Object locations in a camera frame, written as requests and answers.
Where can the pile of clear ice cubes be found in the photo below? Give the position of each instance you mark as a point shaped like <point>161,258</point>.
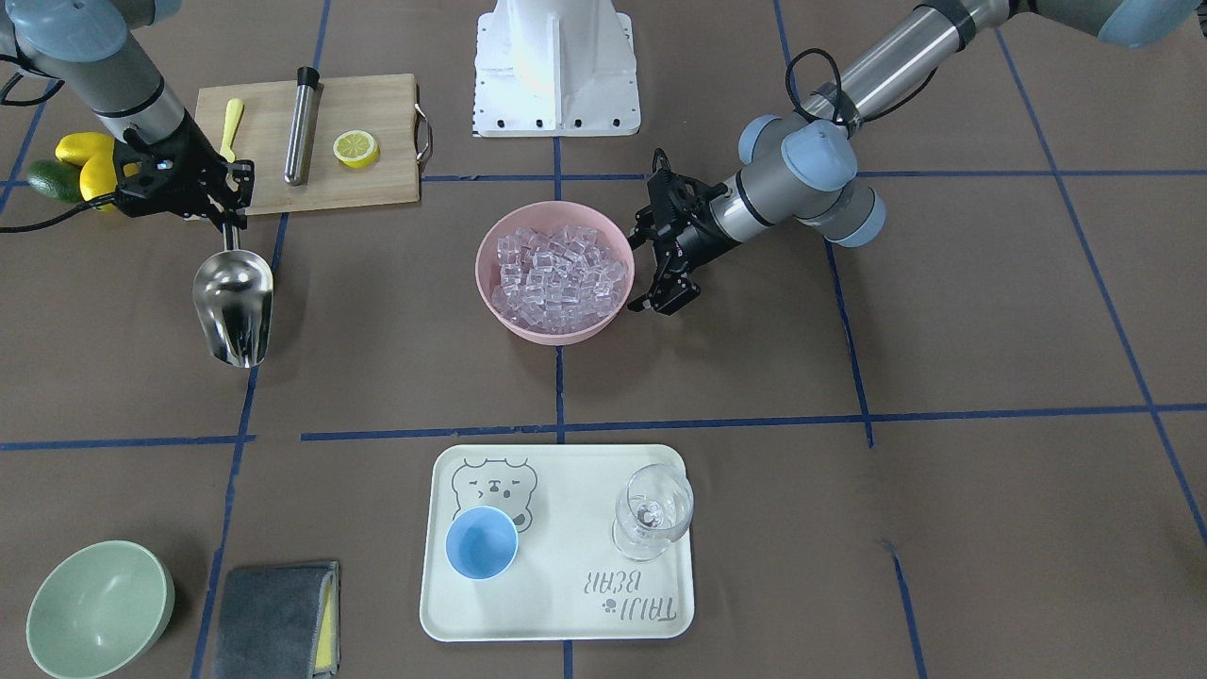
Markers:
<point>556,283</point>

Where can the cream bear tray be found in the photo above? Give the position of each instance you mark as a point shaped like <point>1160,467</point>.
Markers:
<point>568,581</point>

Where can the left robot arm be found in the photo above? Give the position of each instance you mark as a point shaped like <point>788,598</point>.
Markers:
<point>803,167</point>

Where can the yellow plastic knife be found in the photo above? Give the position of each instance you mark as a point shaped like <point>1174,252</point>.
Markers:
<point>234,109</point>

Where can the green lime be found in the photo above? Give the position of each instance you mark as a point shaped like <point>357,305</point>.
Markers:
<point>56,180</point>

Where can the pink bowl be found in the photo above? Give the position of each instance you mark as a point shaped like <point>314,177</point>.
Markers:
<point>546,217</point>

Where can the lemon half slice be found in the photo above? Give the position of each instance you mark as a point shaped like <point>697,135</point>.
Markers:
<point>356,149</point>

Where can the metal ice scoop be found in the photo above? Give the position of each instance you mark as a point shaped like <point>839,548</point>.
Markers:
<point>233,295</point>

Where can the blue plastic cup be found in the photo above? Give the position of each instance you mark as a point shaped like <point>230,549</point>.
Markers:
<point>482,542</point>

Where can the clear wine glass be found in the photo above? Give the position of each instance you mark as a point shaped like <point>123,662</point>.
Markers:
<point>653,511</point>

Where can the grey folded cloth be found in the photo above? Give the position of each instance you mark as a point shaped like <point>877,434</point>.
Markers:
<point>279,622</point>

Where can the wooden cutting board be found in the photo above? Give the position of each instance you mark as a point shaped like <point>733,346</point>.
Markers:
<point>383,105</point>

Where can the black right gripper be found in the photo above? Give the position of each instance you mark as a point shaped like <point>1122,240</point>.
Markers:
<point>195,157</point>

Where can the green bowl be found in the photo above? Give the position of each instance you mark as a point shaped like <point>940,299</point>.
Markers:
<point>100,609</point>

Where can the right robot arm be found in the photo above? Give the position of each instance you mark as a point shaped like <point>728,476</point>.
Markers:
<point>89,46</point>

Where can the yellow lemon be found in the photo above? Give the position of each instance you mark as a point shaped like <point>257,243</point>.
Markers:
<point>98,179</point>
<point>77,148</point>

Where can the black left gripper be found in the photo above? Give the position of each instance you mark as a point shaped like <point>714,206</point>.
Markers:
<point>699,240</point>

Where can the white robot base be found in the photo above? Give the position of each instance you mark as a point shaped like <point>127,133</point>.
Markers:
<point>555,69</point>

